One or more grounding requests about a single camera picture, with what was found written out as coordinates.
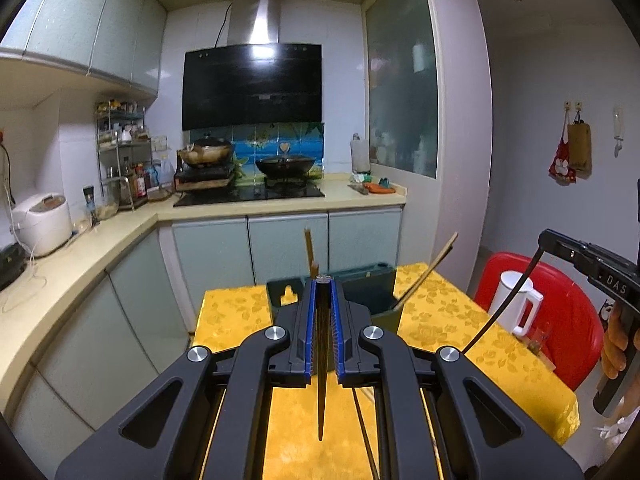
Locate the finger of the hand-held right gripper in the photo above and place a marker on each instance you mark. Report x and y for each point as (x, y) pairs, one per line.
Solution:
(562, 239)
(570, 254)

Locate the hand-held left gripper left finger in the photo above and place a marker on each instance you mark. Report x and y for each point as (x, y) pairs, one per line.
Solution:
(311, 330)

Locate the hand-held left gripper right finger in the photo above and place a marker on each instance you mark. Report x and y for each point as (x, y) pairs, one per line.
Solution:
(341, 335)

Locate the dark green utensil holder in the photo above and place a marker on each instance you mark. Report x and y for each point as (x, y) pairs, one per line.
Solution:
(370, 287)

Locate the light wooden chopstick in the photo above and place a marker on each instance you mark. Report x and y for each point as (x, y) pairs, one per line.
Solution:
(425, 274)

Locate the person's right hand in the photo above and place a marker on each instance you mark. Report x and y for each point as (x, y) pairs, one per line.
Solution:
(612, 350)

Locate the red plastic chair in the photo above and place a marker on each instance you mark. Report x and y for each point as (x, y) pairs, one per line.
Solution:
(565, 310)

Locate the white electric kettle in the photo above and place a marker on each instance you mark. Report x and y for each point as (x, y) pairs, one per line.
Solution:
(510, 295)

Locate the red hanging bag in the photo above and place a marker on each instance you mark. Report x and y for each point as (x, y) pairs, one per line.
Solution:
(561, 165)

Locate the brown hanging bag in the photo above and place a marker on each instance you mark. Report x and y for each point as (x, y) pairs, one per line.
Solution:
(580, 147)

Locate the glass cup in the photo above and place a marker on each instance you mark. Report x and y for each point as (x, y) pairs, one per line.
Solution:
(539, 345)

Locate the yellow floral tablecloth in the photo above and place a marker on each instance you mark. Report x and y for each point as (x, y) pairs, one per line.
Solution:
(450, 320)

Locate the black gas cooktop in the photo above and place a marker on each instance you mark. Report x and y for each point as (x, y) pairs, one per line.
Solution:
(250, 195)

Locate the orange and green kitchen tool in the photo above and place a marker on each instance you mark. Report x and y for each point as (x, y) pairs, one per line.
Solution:
(377, 187)

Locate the black wok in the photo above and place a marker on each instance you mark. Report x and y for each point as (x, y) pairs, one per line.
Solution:
(285, 166)

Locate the paper towel roll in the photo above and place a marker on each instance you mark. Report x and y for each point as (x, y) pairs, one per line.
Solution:
(360, 155)

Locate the black portable cooker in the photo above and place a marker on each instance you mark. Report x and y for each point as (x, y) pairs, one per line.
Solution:
(205, 177)

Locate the ocean scene backsplash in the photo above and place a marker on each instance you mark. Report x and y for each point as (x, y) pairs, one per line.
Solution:
(270, 140)

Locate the golden pan with lid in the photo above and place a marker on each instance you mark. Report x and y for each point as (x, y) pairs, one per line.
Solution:
(207, 152)

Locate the clear blue plastic jug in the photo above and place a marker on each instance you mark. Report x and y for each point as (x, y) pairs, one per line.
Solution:
(162, 174)

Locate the beige kitchen countertop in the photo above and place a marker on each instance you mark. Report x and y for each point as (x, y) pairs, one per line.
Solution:
(100, 255)

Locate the frosted glass cabinet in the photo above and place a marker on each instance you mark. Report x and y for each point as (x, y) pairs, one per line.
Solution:
(400, 70)

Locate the glass bowl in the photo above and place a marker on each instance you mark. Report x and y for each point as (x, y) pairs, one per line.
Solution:
(106, 210)

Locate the black range hood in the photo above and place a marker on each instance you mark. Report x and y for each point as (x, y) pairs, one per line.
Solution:
(250, 85)

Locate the black pepper grinder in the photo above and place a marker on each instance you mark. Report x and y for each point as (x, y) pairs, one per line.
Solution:
(89, 205)

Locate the metal spice rack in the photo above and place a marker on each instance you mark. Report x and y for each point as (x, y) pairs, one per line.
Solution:
(122, 145)

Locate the white rice cooker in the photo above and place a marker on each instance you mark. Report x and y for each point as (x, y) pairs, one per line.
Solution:
(42, 225)

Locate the black countertop appliance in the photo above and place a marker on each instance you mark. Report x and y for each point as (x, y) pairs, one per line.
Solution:
(11, 267)

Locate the pale green upper cabinets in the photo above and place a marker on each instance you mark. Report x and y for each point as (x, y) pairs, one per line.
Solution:
(90, 15)

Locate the white wall phone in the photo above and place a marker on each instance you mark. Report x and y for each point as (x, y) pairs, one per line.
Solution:
(619, 127)

